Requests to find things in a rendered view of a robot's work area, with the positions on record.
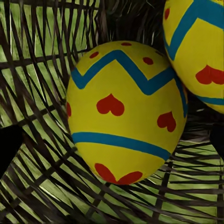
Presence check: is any wicker basket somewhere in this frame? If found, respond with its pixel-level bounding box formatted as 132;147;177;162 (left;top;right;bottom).
0;0;224;224

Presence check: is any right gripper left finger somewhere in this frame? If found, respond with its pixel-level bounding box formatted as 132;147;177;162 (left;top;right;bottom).
0;124;24;181

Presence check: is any easter egg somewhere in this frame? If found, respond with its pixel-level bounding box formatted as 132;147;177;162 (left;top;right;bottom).
66;40;188;186
161;0;224;115

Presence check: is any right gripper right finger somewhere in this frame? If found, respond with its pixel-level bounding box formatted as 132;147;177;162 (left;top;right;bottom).
195;124;224;161

